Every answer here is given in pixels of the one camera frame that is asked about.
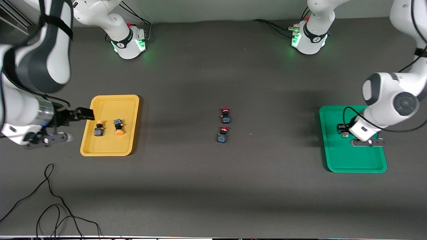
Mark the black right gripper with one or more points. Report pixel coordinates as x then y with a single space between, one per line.
61 117

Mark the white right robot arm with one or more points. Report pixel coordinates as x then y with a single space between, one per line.
16 106

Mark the aluminium frame rail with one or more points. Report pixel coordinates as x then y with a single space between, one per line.
13 18

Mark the yellow mushroom push button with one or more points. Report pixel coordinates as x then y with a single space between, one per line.
98 128
118 127

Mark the dark grey table mat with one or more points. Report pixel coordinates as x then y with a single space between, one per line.
213 200

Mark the yellow plastic tray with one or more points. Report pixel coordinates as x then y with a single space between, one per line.
110 143

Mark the red mushroom push button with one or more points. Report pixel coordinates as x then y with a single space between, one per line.
223 136
226 116

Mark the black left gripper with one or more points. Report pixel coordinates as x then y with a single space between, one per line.
342 128

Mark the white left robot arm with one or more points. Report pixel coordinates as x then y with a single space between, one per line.
383 90

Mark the green plastic tray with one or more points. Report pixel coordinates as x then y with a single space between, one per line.
353 160

